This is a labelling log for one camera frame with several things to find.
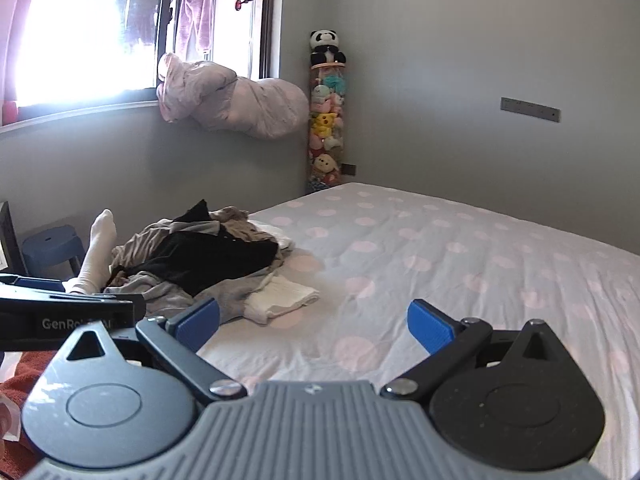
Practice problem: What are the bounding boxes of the polka-dot bed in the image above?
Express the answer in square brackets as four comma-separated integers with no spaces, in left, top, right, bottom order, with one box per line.
[197,182,640,480]

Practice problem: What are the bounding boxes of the beige garment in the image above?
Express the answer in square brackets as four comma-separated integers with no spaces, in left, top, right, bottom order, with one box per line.
[110,205,264,286]

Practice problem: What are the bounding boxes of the clear tube of plush toys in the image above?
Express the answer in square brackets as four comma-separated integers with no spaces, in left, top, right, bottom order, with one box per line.
[306,62,347,194]

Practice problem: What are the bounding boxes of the white folded cloth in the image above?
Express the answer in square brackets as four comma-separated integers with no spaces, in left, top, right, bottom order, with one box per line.
[242,275,321,324]

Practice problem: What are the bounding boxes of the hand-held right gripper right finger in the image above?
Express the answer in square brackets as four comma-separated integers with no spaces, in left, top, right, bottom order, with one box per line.
[380,300,569,403]

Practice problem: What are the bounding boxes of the grey garment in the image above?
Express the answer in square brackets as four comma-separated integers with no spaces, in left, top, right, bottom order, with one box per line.
[104,269,281,326]

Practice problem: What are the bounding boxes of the black framed panel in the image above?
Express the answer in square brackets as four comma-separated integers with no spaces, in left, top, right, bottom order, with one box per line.
[0,201,29,277]

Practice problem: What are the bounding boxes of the panda plush toy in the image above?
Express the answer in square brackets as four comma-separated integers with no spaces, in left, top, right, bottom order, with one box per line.
[309,29,347,67]

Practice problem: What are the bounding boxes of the window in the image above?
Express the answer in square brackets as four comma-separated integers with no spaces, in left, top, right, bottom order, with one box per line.
[0,0,279,127]

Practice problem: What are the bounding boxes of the pink duvet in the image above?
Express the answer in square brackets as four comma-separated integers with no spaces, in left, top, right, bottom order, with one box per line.
[156,52,307,140]

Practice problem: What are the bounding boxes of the hanging dark garments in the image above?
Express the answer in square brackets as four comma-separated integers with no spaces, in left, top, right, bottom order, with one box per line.
[122,0,166,47]

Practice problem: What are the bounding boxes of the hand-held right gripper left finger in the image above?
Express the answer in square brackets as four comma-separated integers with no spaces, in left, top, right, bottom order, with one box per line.
[64,297,248,403]

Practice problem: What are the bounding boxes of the hanging pink garment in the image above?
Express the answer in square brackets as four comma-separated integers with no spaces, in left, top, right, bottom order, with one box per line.
[174,0,217,59]

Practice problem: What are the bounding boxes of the red-brown cloth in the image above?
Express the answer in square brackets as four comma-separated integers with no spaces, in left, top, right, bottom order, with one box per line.
[0,347,68,480]

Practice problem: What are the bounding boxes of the grey wall plate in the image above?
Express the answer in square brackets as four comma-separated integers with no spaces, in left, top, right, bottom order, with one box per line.
[500,96,562,123]

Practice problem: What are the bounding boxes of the black garment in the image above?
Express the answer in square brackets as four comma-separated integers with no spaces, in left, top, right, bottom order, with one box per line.
[150,200,281,297]

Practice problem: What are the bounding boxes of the blue plastic stool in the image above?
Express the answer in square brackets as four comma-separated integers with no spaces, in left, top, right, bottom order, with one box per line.
[22,225,86,279]

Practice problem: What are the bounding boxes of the white sock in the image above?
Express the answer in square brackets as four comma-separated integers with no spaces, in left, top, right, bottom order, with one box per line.
[65,209,119,295]

